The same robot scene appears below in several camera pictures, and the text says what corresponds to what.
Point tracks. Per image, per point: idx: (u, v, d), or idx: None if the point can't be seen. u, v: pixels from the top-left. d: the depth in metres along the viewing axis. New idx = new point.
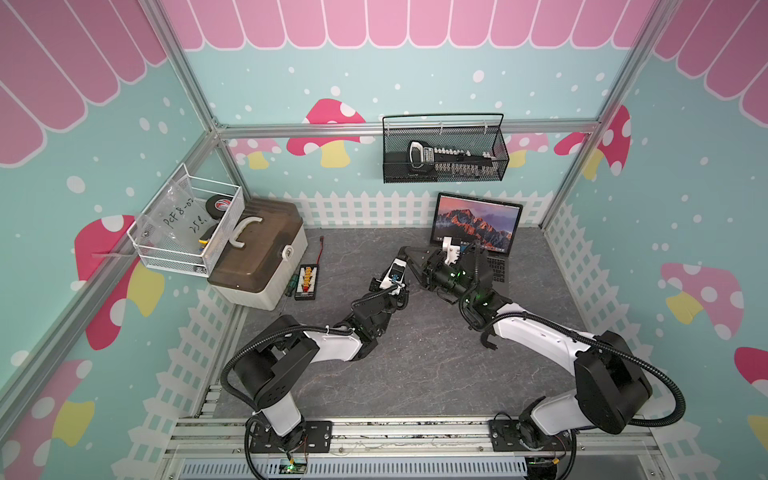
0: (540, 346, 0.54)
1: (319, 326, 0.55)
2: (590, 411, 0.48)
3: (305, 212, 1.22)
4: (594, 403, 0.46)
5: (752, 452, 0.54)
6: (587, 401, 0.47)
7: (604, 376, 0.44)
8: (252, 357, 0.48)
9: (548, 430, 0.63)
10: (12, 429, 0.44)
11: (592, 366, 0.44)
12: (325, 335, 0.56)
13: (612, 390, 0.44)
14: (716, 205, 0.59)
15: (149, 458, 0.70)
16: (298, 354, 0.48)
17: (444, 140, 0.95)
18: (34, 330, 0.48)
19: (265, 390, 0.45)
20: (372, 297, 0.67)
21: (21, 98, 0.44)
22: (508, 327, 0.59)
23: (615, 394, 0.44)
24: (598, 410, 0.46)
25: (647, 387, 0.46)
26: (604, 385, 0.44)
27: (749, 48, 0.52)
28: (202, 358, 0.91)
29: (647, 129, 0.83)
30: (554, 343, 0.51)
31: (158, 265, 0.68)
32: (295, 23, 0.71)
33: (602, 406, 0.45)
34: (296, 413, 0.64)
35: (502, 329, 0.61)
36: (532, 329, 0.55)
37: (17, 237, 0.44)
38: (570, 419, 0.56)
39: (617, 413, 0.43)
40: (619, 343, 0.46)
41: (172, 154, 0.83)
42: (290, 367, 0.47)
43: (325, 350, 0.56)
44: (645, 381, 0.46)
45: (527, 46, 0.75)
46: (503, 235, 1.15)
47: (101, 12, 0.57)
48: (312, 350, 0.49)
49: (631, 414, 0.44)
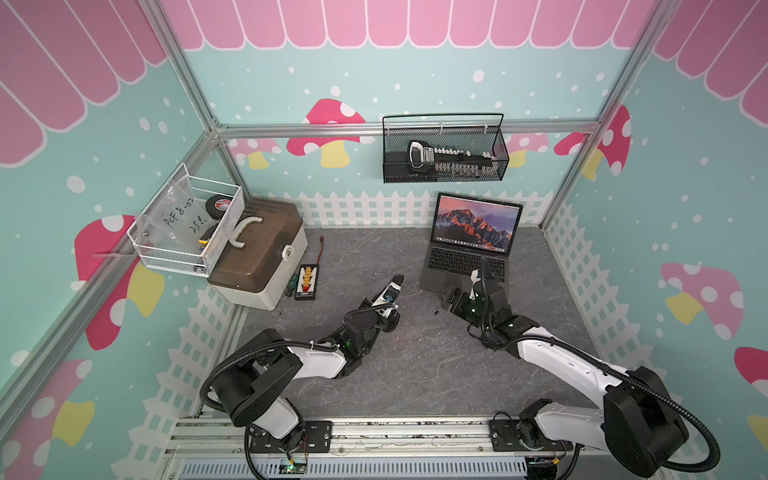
0: (566, 374, 0.53)
1: (304, 342, 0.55)
2: (619, 449, 0.45)
3: (305, 212, 1.22)
4: (622, 441, 0.44)
5: (751, 452, 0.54)
6: (615, 438, 0.45)
7: (635, 416, 0.42)
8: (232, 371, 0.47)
9: (549, 432, 0.63)
10: (11, 430, 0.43)
11: (623, 402, 0.42)
12: (311, 350, 0.56)
13: (643, 431, 0.42)
14: (715, 205, 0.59)
15: (149, 459, 0.70)
16: (279, 370, 0.47)
17: (444, 140, 0.95)
18: (34, 330, 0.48)
19: (241, 410, 0.43)
20: (365, 312, 0.68)
21: (22, 98, 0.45)
22: (532, 351, 0.58)
23: (645, 434, 0.42)
24: (627, 448, 0.44)
25: (684, 431, 0.43)
26: (636, 426, 0.42)
27: (749, 47, 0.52)
28: (202, 358, 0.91)
29: (647, 129, 0.83)
30: (581, 373, 0.49)
31: (157, 265, 0.68)
32: (295, 24, 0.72)
33: (632, 446, 0.43)
34: (292, 416, 0.63)
35: (526, 353, 0.60)
36: (561, 358, 0.53)
37: (17, 236, 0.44)
38: (578, 431, 0.56)
39: (648, 456, 0.41)
40: (654, 380, 0.44)
41: (172, 154, 0.83)
42: (269, 386, 0.45)
43: (309, 366, 0.55)
44: (681, 423, 0.44)
45: (527, 46, 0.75)
46: (504, 235, 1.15)
47: (102, 12, 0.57)
48: (295, 367, 0.47)
49: (663, 457, 0.42)
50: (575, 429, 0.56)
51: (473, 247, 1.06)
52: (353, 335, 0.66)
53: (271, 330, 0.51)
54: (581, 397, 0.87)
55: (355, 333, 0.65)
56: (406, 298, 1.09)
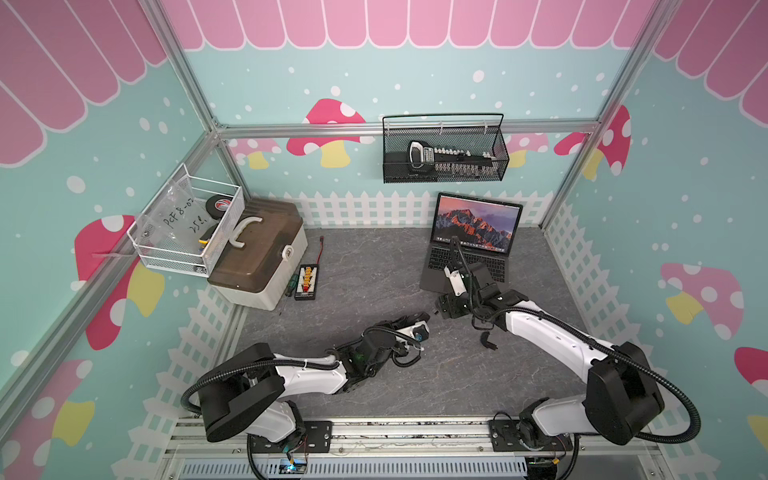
0: (552, 347, 0.53)
1: (299, 361, 0.53)
2: (596, 419, 0.47)
3: (305, 212, 1.22)
4: (602, 411, 0.45)
5: (752, 452, 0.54)
6: (595, 409, 0.46)
7: (618, 387, 0.43)
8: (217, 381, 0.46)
9: (546, 428, 0.64)
10: (11, 430, 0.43)
11: (607, 375, 0.43)
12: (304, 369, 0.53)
13: (624, 403, 0.43)
14: (716, 205, 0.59)
15: (149, 459, 0.70)
16: (260, 393, 0.44)
17: (444, 140, 0.95)
18: (34, 330, 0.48)
19: (218, 426, 0.42)
20: (385, 330, 0.67)
21: (21, 98, 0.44)
22: (521, 325, 0.58)
23: (625, 405, 0.43)
24: (604, 418, 0.45)
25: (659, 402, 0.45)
26: (616, 396, 0.43)
27: (750, 47, 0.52)
28: (202, 358, 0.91)
29: (647, 129, 0.83)
30: (566, 347, 0.50)
31: (157, 265, 0.68)
32: (295, 23, 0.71)
33: (610, 417, 0.44)
34: (288, 423, 0.62)
35: (514, 327, 0.60)
36: (548, 332, 0.53)
37: (17, 237, 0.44)
38: (571, 421, 0.56)
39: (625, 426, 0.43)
40: (637, 355, 0.45)
41: (172, 154, 0.83)
42: (248, 406, 0.43)
43: (302, 386, 0.53)
44: (657, 395, 0.45)
45: (526, 46, 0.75)
46: (504, 235, 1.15)
47: (102, 12, 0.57)
48: (277, 391, 0.45)
49: (639, 427, 0.44)
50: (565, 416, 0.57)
51: (473, 247, 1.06)
52: (368, 351, 0.64)
53: (261, 345, 0.49)
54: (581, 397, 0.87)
55: (370, 350, 0.63)
56: (406, 298, 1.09)
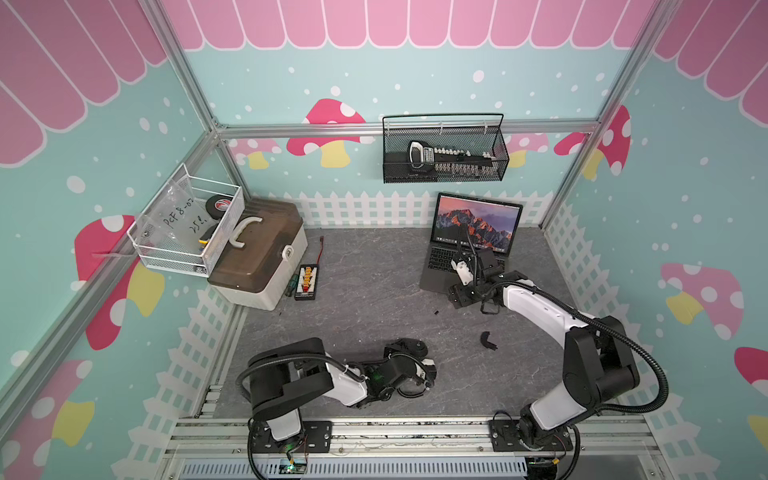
0: (541, 320, 0.57)
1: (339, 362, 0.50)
2: (571, 386, 0.50)
3: (305, 212, 1.22)
4: (575, 377, 0.49)
5: (752, 452, 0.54)
6: (570, 374, 0.49)
7: (590, 348, 0.46)
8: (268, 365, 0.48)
9: (545, 422, 0.64)
10: (11, 430, 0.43)
11: (581, 339, 0.46)
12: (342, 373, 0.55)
13: (595, 367, 0.46)
14: (716, 205, 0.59)
15: (149, 459, 0.70)
16: (311, 385, 0.47)
17: (444, 140, 0.95)
18: (34, 330, 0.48)
19: (265, 407, 0.44)
20: (409, 356, 0.71)
21: (21, 98, 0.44)
22: (516, 299, 0.62)
23: (596, 369, 0.46)
24: (577, 383, 0.48)
25: (634, 375, 0.47)
26: (587, 355, 0.46)
27: (749, 47, 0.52)
28: (202, 358, 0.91)
29: (647, 129, 0.83)
30: (553, 317, 0.53)
31: (157, 265, 0.68)
32: (295, 23, 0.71)
33: (581, 378, 0.47)
34: (295, 422, 0.62)
35: (509, 300, 0.64)
36: (538, 303, 0.57)
37: (17, 237, 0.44)
38: (562, 403, 0.57)
39: (592, 386, 0.46)
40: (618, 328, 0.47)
41: (172, 154, 0.83)
42: (300, 396, 0.46)
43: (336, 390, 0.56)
44: (633, 368, 0.47)
45: (527, 46, 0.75)
46: (504, 235, 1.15)
47: (102, 12, 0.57)
48: (327, 387, 0.47)
49: (608, 392, 0.46)
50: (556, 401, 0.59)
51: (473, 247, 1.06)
52: (390, 374, 0.68)
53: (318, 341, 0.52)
54: None
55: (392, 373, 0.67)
56: (406, 298, 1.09)
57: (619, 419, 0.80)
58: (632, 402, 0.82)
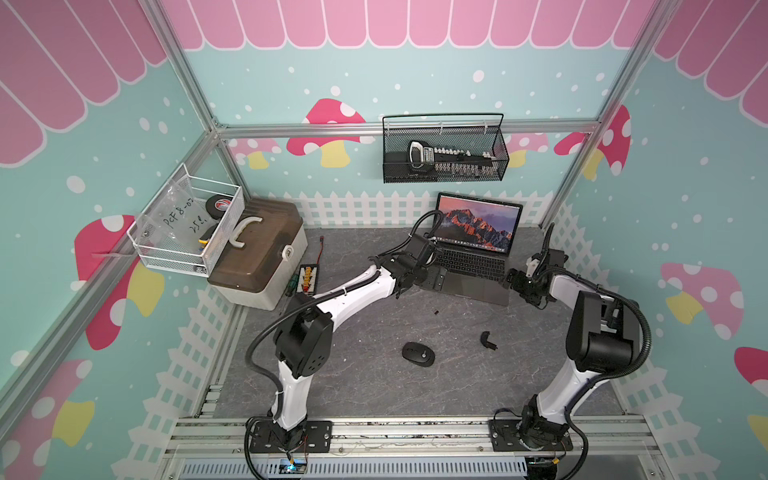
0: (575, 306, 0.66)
1: (332, 291, 0.56)
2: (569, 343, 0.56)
3: (305, 212, 1.22)
4: (575, 333, 0.54)
5: (751, 452, 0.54)
6: (571, 332, 0.56)
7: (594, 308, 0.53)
8: (281, 337, 0.54)
9: (544, 407, 0.65)
10: (12, 429, 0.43)
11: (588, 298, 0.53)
12: (347, 292, 0.56)
13: (593, 325, 0.52)
14: (715, 205, 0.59)
15: (149, 458, 0.70)
16: (315, 333, 0.49)
17: (444, 140, 0.95)
18: (34, 330, 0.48)
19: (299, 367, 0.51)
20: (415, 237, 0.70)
21: (21, 98, 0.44)
22: (560, 285, 0.69)
23: (594, 327, 0.52)
24: (573, 339, 0.54)
25: (631, 351, 0.50)
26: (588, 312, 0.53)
27: (749, 47, 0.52)
28: (202, 358, 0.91)
29: (647, 129, 0.83)
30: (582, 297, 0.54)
31: (157, 265, 0.68)
32: (295, 23, 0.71)
33: (577, 334, 0.53)
34: (301, 411, 0.65)
35: (555, 286, 0.71)
36: (574, 286, 0.63)
37: (17, 237, 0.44)
38: (562, 383, 0.60)
39: (582, 341, 0.51)
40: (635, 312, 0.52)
41: (172, 154, 0.83)
42: (312, 348, 0.50)
43: (353, 307, 0.57)
44: (633, 346, 0.50)
45: (526, 45, 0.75)
46: (504, 235, 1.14)
47: (101, 12, 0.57)
48: (328, 325, 0.49)
49: (597, 351, 0.51)
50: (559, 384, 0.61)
51: (473, 247, 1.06)
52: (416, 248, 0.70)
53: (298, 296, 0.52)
54: None
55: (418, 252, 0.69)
56: (406, 298, 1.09)
57: (619, 419, 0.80)
58: (632, 402, 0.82)
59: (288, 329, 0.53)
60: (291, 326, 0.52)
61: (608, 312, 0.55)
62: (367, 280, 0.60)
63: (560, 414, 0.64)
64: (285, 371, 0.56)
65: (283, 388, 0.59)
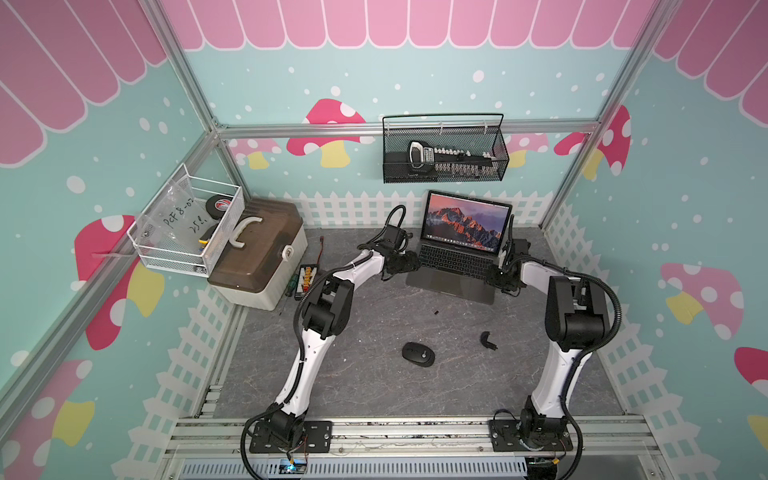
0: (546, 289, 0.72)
1: (345, 264, 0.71)
2: (548, 324, 0.60)
3: (305, 212, 1.22)
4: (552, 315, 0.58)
5: (752, 452, 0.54)
6: (549, 314, 0.60)
7: (567, 291, 0.57)
8: (309, 308, 0.66)
9: (541, 403, 0.66)
10: (12, 430, 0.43)
11: (559, 283, 0.58)
12: (356, 266, 0.72)
13: (567, 306, 0.56)
14: (715, 205, 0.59)
15: (149, 458, 0.70)
16: (343, 294, 0.64)
17: (444, 140, 0.95)
18: (33, 330, 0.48)
19: (331, 325, 0.65)
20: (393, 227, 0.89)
21: (21, 98, 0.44)
22: (531, 272, 0.73)
23: (568, 308, 0.56)
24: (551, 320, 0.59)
25: (603, 324, 0.56)
26: (561, 296, 0.57)
27: (748, 47, 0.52)
28: (202, 358, 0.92)
29: (647, 129, 0.83)
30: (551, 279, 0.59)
31: (157, 265, 0.68)
32: (295, 22, 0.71)
33: (555, 317, 0.57)
34: (305, 397, 0.69)
35: (526, 274, 0.75)
36: (544, 272, 0.67)
37: (17, 237, 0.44)
38: (552, 368, 0.62)
39: (560, 323, 0.56)
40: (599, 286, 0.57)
41: (172, 154, 0.83)
42: (342, 308, 0.64)
43: (359, 279, 0.72)
44: (603, 319, 0.56)
45: (527, 45, 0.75)
46: (493, 235, 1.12)
47: (102, 12, 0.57)
48: (351, 286, 0.64)
49: (575, 331, 0.55)
50: (549, 369, 0.63)
51: (463, 246, 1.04)
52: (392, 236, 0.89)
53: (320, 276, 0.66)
54: (581, 397, 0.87)
55: (393, 238, 0.89)
56: (406, 298, 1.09)
57: (620, 419, 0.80)
58: (632, 402, 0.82)
59: (316, 300, 0.66)
60: (318, 297, 0.66)
61: (577, 291, 0.61)
62: (365, 258, 0.76)
63: (557, 406, 0.65)
64: (312, 339, 0.66)
65: (306, 357, 0.66)
